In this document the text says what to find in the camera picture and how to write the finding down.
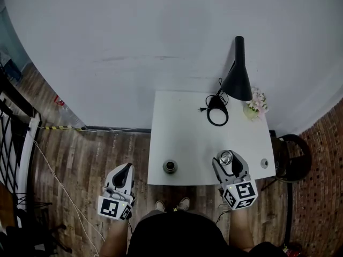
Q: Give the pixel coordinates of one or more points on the black and white railing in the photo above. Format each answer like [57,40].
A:
[18,149]

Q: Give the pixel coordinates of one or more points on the yellow black striped tape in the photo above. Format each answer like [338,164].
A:
[61,128]

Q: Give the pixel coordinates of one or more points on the black round chair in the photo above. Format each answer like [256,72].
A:
[294,159]

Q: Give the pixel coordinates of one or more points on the person's right forearm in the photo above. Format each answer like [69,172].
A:
[241,231]

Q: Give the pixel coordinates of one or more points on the person's black shirt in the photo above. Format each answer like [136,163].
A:
[177,237]

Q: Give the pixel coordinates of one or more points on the clear plastic water bottle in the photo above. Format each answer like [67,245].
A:
[71,114]

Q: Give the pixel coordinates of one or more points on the red fire extinguisher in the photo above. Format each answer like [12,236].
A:
[292,251]

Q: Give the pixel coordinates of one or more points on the person's left forearm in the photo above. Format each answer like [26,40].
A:
[115,240]

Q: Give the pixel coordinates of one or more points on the black pipe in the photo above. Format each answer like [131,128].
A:
[289,213]

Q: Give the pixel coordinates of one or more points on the pink flowers in white pot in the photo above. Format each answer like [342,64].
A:
[257,103]

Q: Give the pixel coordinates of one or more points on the person's right shoe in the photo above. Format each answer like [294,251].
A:
[183,204]

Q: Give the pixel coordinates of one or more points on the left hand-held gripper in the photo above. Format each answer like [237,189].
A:
[108,206]

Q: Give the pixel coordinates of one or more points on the black desk lamp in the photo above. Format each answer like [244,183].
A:
[238,82]

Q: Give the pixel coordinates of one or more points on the person's shoe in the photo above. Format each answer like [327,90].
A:
[183,204]
[160,205]

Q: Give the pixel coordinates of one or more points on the black tripod stand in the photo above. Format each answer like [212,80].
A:
[40,231]

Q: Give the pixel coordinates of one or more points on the person's left shoe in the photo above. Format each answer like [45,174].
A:
[160,205]

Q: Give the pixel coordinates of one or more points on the dark green cylindrical cup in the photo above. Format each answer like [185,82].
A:
[170,167]

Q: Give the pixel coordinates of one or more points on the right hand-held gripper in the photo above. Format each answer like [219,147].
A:
[241,193]

